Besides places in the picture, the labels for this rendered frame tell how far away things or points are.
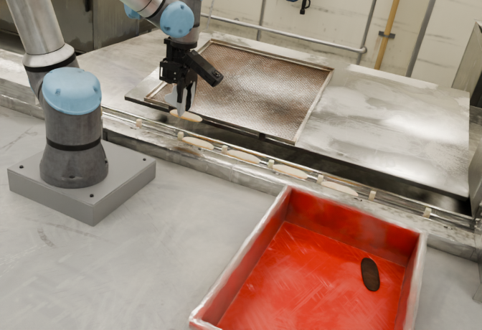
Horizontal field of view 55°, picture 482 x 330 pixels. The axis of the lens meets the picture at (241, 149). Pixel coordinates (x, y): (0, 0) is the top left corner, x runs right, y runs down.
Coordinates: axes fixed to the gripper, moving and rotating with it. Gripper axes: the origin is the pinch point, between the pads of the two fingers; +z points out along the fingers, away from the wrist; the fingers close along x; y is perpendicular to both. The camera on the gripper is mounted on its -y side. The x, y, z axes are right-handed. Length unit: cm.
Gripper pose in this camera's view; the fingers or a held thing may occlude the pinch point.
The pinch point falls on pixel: (186, 110)
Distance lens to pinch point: 132.3
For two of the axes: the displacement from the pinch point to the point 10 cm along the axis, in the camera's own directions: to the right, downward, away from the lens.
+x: -3.6, 4.2, -8.3
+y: -9.2, -2.8, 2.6
